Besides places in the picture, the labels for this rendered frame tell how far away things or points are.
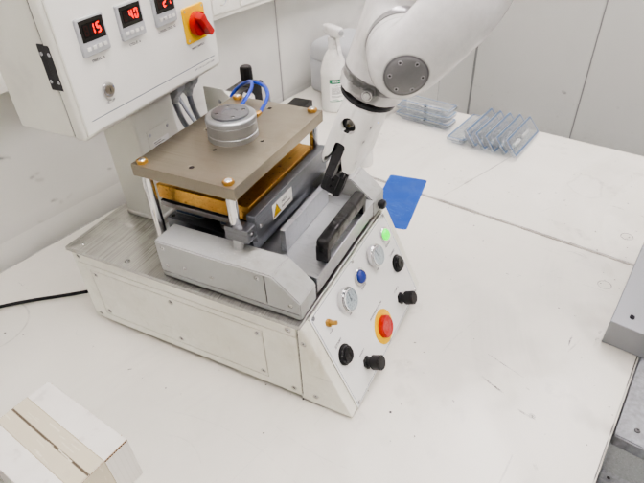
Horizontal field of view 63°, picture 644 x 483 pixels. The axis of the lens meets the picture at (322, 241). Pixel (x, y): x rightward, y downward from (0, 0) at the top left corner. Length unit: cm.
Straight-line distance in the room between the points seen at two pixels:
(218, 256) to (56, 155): 64
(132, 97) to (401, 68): 44
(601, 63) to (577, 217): 178
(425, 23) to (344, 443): 59
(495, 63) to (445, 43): 267
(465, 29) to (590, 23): 249
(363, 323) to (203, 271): 28
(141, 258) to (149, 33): 35
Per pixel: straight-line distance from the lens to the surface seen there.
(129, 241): 97
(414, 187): 138
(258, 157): 78
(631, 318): 105
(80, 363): 105
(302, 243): 82
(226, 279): 78
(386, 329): 93
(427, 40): 55
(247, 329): 83
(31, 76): 83
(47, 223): 137
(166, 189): 85
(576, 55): 308
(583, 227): 133
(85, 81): 80
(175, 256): 82
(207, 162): 78
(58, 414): 87
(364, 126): 68
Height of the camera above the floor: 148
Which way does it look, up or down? 38 degrees down
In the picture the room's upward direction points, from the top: 3 degrees counter-clockwise
